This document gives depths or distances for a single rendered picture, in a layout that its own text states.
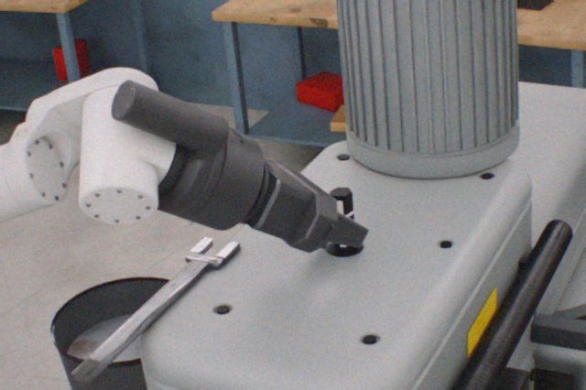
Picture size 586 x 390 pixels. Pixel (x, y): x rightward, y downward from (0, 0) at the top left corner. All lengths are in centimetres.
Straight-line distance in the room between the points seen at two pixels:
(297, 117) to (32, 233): 145
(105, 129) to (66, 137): 8
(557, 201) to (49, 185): 74
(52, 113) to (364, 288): 32
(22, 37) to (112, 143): 632
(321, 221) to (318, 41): 503
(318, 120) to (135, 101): 469
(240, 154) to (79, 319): 266
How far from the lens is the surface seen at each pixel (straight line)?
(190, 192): 92
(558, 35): 464
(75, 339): 358
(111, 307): 363
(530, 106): 170
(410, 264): 104
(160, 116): 88
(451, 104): 116
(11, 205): 97
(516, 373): 124
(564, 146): 158
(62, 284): 490
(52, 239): 529
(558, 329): 140
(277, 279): 104
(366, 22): 115
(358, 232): 104
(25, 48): 722
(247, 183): 94
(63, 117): 97
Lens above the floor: 243
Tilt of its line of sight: 27 degrees down
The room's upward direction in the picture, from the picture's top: 6 degrees counter-clockwise
